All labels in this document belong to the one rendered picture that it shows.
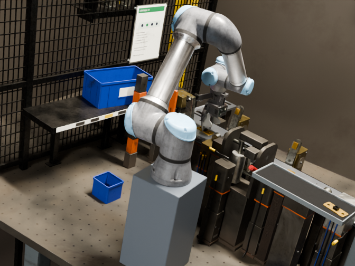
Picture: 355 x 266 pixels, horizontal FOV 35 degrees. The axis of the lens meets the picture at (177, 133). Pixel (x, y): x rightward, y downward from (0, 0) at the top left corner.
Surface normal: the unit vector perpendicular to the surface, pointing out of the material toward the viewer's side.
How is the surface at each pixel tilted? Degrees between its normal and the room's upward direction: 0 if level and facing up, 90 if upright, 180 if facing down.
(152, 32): 90
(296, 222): 90
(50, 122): 0
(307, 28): 90
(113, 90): 90
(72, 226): 0
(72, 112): 0
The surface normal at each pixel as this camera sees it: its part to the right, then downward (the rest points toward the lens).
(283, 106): -0.54, 0.29
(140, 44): 0.73, 0.40
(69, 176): 0.17, -0.88
